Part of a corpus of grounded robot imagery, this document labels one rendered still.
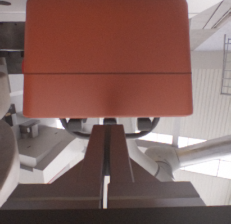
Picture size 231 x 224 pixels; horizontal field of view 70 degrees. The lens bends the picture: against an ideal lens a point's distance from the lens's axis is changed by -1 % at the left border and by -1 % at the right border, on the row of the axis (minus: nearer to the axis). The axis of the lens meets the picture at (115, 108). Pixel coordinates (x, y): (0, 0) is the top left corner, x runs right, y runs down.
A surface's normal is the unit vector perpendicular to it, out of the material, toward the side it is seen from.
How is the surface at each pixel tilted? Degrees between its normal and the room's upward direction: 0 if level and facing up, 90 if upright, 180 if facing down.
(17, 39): 90
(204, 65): 90
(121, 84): 97
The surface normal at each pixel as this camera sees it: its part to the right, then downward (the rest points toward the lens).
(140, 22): 0.03, 0.14
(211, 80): -0.35, 0.25
